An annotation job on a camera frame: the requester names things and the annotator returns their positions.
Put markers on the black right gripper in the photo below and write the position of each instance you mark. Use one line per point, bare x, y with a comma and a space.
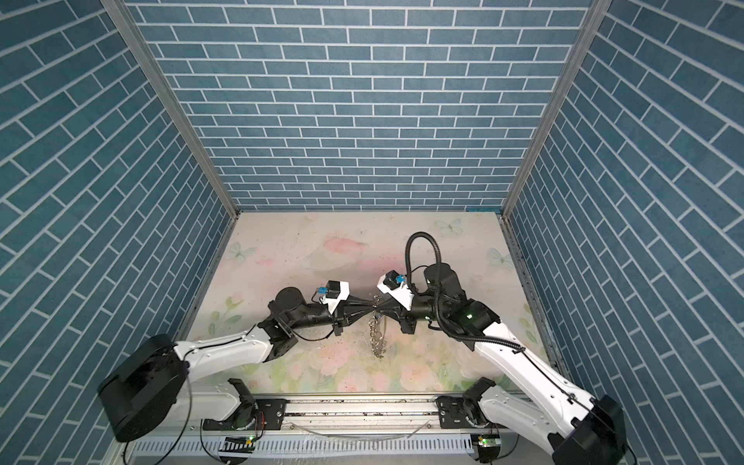
402, 316

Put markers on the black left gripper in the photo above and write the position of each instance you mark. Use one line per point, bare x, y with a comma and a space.
348, 311

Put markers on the large metal keyring band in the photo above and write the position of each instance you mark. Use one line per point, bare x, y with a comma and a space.
377, 326

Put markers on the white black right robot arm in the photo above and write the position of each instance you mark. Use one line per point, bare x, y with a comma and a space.
600, 438

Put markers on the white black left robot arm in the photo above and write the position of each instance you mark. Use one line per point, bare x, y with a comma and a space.
140, 393

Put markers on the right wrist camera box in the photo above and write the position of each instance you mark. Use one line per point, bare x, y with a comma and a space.
395, 285

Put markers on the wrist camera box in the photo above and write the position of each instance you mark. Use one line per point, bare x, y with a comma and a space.
395, 285
333, 294

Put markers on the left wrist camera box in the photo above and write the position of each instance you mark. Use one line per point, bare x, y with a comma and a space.
333, 294

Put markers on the aluminium front rail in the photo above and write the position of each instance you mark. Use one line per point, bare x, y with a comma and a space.
360, 414

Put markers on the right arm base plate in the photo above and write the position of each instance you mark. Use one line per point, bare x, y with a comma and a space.
456, 412

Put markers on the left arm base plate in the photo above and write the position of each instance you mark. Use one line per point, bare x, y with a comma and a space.
264, 414

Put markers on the perforated cable duct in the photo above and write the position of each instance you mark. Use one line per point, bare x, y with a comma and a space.
302, 446

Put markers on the aluminium left corner post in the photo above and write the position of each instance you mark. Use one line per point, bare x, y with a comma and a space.
135, 41

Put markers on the aluminium corner post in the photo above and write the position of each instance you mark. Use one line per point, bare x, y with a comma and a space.
587, 32
135, 41

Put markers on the aluminium right corner post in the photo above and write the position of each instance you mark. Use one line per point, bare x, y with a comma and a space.
587, 32

